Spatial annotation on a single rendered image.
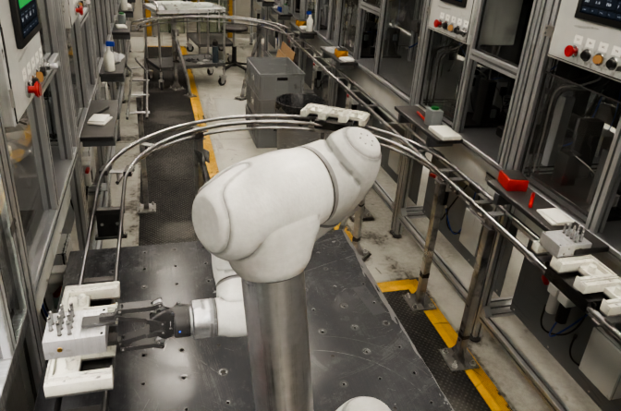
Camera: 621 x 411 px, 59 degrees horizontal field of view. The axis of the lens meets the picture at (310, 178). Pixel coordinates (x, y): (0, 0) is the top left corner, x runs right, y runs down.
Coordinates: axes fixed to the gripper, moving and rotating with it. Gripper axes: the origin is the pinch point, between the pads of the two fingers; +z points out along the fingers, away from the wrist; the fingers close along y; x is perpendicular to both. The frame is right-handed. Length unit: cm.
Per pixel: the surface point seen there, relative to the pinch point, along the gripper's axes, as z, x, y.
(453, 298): -169, -106, -94
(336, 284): -74, -43, -27
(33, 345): 18.5, -18.1, -17.6
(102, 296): 1.8, -26.7, -10.4
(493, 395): -151, -39, -94
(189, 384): -20.2, -7.3, -28.0
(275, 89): -114, -331, -41
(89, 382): 2.3, 6.6, -8.9
